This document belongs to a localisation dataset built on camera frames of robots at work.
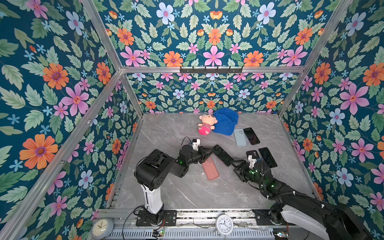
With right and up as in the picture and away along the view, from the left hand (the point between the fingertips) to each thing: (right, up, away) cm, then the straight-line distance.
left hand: (216, 148), depth 83 cm
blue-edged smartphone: (+27, +6, +21) cm, 35 cm away
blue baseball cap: (+11, +18, +28) cm, 35 cm away
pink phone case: (-3, -14, +8) cm, 16 cm away
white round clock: (+3, -34, -14) cm, 37 cm away
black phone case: (+26, -5, +14) cm, 30 cm away
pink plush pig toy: (-4, +16, +23) cm, 29 cm away
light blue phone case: (+19, +4, +22) cm, 30 cm away
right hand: (+7, -9, -3) cm, 12 cm away
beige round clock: (-55, -35, -15) cm, 67 cm away
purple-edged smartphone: (+4, -5, 0) cm, 6 cm away
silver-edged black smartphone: (+34, -8, +12) cm, 37 cm away
